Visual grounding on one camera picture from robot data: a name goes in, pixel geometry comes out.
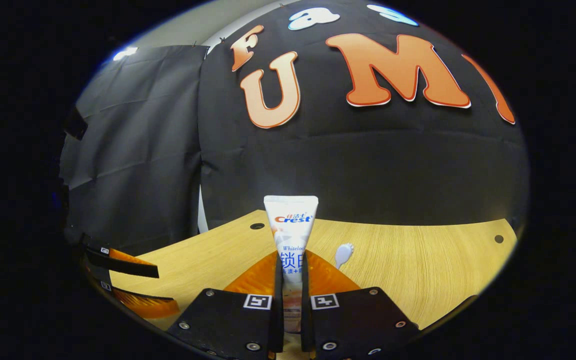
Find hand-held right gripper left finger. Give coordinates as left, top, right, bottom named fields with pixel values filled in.
left=165, top=250, right=285, bottom=360

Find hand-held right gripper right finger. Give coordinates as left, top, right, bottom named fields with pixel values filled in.
left=300, top=250, right=421, bottom=360

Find white toothbrush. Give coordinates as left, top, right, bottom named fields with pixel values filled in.
left=334, top=243, right=355, bottom=271

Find white toothpaste tube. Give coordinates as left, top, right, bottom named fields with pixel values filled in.
left=263, top=195, right=319, bottom=334

